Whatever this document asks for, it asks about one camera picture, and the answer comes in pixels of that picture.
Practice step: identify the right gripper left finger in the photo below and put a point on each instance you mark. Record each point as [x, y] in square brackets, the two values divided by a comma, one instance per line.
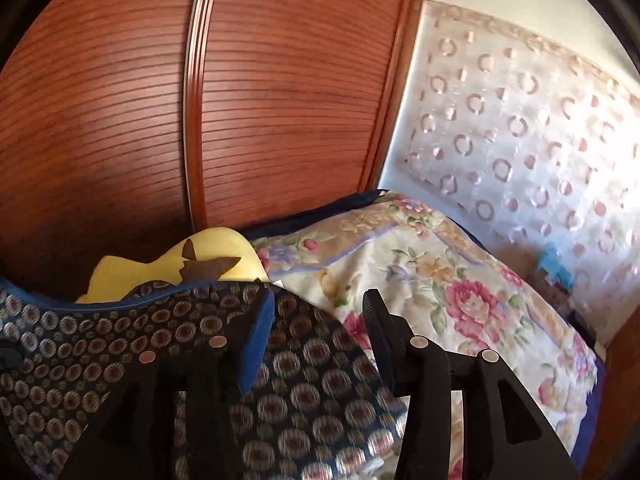
[133, 435]

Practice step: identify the navy patterned silk garment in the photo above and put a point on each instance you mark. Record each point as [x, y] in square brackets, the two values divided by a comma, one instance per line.
[316, 410]

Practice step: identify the floral quilt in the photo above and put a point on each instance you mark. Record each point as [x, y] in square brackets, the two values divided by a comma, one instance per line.
[440, 299]

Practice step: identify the blue item box by curtain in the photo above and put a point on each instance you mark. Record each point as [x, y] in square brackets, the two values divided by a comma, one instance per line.
[556, 274]

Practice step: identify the yellow plush toy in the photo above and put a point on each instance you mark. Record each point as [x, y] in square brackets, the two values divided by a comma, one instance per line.
[113, 277]

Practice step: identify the circle patterned sheer curtain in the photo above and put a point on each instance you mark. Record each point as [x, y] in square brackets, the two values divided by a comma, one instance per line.
[530, 147]

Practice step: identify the wooden slatted wardrobe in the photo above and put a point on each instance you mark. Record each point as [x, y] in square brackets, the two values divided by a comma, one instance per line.
[127, 125]

